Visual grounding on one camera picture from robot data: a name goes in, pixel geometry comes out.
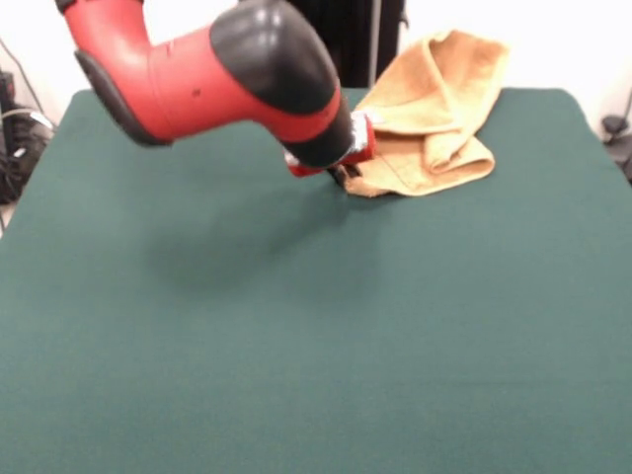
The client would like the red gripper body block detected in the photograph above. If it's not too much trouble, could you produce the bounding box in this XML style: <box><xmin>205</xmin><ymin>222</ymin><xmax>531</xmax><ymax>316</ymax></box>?
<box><xmin>284</xmin><ymin>111</ymin><xmax>379</xmax><ymax>179</ymax></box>

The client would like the tan terry towel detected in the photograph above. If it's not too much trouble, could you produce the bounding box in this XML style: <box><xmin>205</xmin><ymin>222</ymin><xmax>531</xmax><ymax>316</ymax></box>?
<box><xmin>343</xmin><ymin>29</ymin><xmax>512</xmax><ymax>198</ymax></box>

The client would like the dark green table cloth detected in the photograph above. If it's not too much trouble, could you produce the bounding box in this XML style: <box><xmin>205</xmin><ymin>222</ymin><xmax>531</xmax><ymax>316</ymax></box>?
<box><xmin>0</xmin><ymin>87</ymin><xmax>632</xmax><ymax>474</ymax></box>

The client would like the dark grey stand base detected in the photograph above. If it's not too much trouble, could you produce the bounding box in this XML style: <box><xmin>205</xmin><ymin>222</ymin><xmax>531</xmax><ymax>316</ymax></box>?
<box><xmin>600</xmin><ymin>114</ymin><xmax>632</xmax><ymax>187</ymax></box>

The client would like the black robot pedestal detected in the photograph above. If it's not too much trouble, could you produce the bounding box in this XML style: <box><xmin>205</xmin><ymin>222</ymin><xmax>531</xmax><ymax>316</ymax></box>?
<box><xmin>290</xmin><ymin>0</ymin><xmax>408</xmax><ymax>90</ymax></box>

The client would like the black cable pile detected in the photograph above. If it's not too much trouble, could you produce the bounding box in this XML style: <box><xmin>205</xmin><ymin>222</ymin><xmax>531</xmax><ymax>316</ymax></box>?
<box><xmin>0</xmin><ymin>103</ymin><xmax>56</xmax><ymax>204</ymax></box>

